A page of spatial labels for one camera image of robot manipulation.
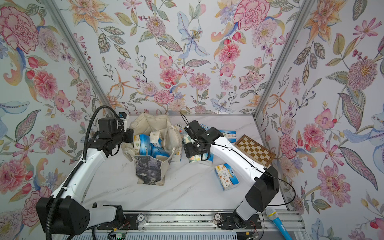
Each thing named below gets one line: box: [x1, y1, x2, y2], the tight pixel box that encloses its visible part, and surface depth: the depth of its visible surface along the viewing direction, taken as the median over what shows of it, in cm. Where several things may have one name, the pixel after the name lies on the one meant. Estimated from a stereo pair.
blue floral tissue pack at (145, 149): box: [139, 134, 152, 156], surface depth 83 cm
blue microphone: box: [265, 207, 293, 240], surface depth 73 cm
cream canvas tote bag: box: [121, 112, 182, 186], surface depth 84 cm
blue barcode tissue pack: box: [150, 142, 170, 161], surface depth 89 cm
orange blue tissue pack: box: [214, 163, 240, 191], surface depth 84 cm
